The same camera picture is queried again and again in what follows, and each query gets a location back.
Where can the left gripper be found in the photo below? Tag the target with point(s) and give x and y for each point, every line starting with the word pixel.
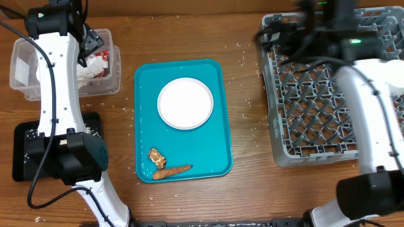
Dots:
pixel 94 43

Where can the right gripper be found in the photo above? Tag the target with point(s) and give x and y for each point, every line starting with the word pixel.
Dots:
pixel 283 33

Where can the red snack wrapper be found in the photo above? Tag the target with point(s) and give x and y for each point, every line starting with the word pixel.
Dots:
pixel 105 58

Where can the white tissue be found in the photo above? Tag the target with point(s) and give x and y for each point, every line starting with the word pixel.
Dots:
pixel 94 65

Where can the white napkin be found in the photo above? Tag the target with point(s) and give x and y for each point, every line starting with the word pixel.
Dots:
pixel 37 72

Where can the large white plate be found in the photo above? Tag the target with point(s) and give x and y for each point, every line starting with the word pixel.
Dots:
pixel 185 103

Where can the brown walnut piece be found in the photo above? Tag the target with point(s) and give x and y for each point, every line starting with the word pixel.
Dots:
pixel 158 159

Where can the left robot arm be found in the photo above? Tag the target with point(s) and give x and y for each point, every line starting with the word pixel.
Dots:
pixel 63 148

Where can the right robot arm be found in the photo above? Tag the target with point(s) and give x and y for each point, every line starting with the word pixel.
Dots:
pixel 378 189

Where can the grey dishwasher rack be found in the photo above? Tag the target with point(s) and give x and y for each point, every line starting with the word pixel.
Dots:
pixel 308 118

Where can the clear plastic bin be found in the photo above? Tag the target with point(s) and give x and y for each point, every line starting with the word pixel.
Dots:
pixel 23 64

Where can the black plastic tray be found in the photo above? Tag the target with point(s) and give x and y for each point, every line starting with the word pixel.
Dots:
pixel 25 172

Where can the pile of white rice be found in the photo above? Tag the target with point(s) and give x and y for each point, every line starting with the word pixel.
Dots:
pixel 31 133

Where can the teal plastic tray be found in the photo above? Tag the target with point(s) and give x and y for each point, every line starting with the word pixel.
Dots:
pixel 207 148

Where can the orange carrot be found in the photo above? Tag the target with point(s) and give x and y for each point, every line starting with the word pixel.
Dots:
pixel 168 172

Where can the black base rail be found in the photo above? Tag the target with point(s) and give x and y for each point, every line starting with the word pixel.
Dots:
pixel 277 222

